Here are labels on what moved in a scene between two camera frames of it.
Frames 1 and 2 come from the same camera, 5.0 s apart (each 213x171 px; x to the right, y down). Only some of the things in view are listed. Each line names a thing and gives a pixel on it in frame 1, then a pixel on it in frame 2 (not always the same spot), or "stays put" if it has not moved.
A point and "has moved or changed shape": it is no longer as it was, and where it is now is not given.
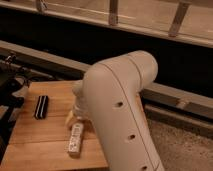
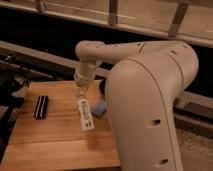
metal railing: [40, 7] stays put
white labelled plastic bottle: [76, 140] has moved or changed shape
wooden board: [39, 137] stays put
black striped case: [42, 107] stays put
